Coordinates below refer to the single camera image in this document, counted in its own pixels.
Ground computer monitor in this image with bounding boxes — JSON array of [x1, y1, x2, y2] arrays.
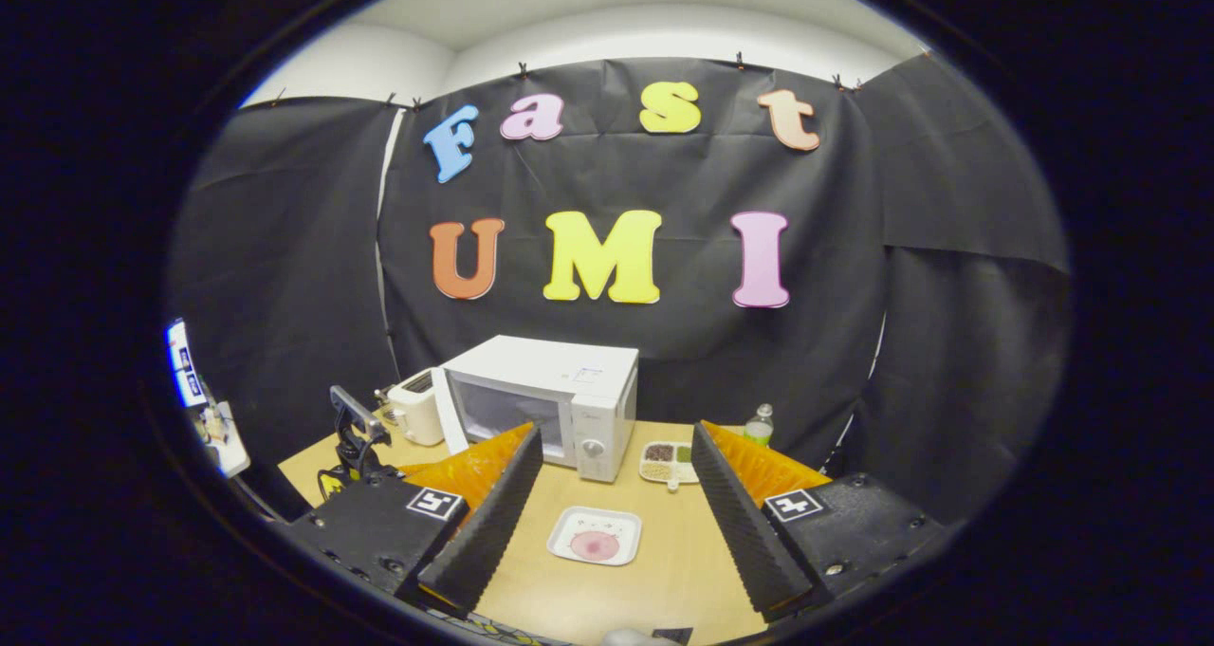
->
[[166, 319, 208, 410]]

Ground white toaster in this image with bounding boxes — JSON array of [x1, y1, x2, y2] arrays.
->
[[387, 369, 447, 448]]

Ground white plate with pink food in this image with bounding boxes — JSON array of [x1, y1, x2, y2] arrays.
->
[[547, 506, 643, 567]]

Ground white divided dish of beans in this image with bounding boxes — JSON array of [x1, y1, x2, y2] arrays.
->
[[638, 440, 701, 491]]

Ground white microwave oven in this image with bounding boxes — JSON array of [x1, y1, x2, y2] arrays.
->
[[432, 335, 640, 484]]

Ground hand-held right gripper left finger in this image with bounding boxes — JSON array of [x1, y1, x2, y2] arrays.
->
[[285, 422, 545, 620]]

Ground black backdrop cloth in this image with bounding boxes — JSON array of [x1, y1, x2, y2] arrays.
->
[[166, 53, 1073, 524]]

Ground row of black cloth clips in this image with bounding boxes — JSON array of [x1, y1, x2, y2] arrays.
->
[[270, 50, 932, 111]]

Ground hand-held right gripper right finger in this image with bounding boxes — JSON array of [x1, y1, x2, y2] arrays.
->
[[690, 420, 949, 623]]

